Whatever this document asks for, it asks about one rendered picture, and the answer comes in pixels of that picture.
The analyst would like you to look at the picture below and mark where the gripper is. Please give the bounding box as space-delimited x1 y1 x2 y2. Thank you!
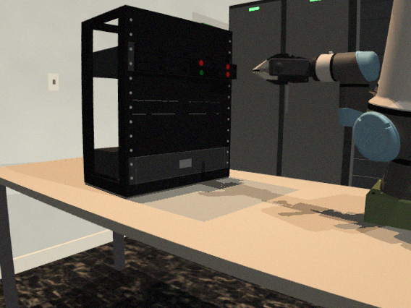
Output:
253 54 320 85

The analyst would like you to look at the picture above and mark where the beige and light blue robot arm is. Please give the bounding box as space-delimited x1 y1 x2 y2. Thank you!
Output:
269 0 411 201

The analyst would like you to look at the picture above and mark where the black server rack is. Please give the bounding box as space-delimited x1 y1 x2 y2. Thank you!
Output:
81 5 237 200

